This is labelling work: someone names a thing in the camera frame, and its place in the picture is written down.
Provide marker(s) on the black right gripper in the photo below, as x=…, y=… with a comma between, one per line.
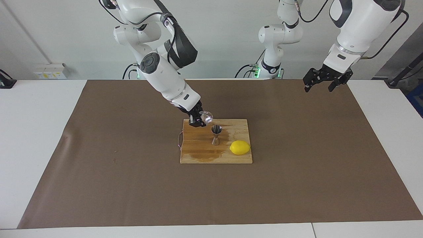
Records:
x=191, y=108

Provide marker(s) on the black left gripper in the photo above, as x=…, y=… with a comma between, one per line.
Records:
x=333, y=72

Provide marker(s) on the small clear glass beaker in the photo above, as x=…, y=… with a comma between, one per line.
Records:
x=207, y=116

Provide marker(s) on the steel double jigger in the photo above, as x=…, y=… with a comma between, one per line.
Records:
x=215, y=141

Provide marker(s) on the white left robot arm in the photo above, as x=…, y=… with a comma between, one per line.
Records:
x=360, y=26

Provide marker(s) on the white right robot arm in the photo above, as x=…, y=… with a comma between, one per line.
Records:
x=162, y=72

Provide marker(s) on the wooden cutting board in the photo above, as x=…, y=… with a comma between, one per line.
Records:
x=198, y=155

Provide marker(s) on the yellow lemon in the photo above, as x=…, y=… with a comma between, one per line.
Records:
x=240, y=147

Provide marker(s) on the black tripod stand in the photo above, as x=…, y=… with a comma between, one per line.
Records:
x=404, y=71

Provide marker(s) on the blue crate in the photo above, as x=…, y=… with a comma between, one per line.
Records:
x=418, y=99

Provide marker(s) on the brown paper table mat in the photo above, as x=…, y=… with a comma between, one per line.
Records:
x=132, y=191

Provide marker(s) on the white wall socket box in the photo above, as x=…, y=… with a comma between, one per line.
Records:
x=49, y=72

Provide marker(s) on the black clamp mount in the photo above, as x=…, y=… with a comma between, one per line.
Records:
x=6, y=82

